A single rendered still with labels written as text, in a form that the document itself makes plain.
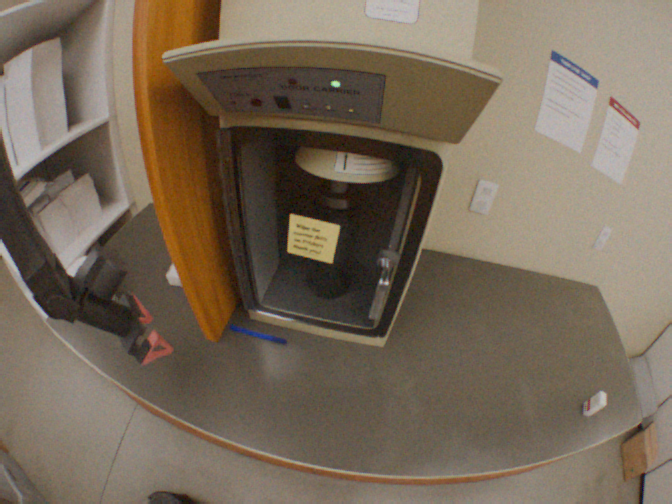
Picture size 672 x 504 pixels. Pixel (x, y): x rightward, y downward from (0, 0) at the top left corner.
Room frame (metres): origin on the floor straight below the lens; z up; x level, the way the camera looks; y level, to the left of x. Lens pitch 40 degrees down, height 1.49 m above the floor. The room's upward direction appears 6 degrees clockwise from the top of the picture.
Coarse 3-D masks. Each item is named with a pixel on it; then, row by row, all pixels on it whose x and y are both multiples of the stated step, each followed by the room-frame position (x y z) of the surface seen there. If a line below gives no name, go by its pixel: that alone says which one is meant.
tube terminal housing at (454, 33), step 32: (224, 0) 0.37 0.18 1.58; (256, 0) 0.36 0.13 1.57; (288, 0) 0.36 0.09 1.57; (320, 0) 0.35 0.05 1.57; (352, 0) 0.35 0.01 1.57; (448, 0) 0.34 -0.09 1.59; (224, 32) 0.37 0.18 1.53; (256, 32) 0.36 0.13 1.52; (288, 32) 0.36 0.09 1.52; (320, 32) 0.35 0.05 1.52; (352, 32) 0.35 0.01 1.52; (384, 32) 0.34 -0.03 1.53; (416, 32) 0.34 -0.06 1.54; (448, 32) 0.34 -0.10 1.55; (320, 128) 0.35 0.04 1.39; (352, 128) 0.35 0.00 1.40; (448, 160) 0.33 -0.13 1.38; (288, 320) 0.36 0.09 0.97
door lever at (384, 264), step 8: (384, 264) 0.32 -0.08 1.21; (392, 264) 0.32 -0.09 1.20; (384, 272) 0.30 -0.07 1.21; (384, 280) 0.28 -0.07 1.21; (376, 288) 0.28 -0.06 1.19; (384, 288) 0.27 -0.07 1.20; (376, 296) 0.28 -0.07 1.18; (384, 296) 0.28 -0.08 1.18; (376, 304) 0.28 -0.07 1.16; (376, 312) 0.28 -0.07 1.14
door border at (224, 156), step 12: (228, 132) 0.35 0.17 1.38; (228, 144) 0.35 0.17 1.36; (228, 156) 0.35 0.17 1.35; (228, 168) 0.36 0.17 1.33; (228, 180) 0.36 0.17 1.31; (228, 192) 0.36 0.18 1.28; (228, 204) 0.36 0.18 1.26; (228, 216) 0.35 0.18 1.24; (240, 240) 0.35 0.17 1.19; (240, 252) 0.35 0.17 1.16; (240, 264) 0.36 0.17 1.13; (240, 276) 0.36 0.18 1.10; (252, 300) 0.35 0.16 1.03
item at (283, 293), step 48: (240, 144) 0.35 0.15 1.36; (288, 144) 0.34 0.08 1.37; (336, 144) 0.34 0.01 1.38; (384, 144) 0.33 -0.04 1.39; (240, 192) 0.35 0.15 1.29; (288, 192) 0.34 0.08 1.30; (336, 192) 0.34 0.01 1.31; (384, 192) 0.33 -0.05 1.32; (432, 192) 0.32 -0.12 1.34; (384, 240) 0.33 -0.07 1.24; (288, 288) 0.35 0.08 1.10; (336, 288) 0.33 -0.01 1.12; (384, 336) 0.32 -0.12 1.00
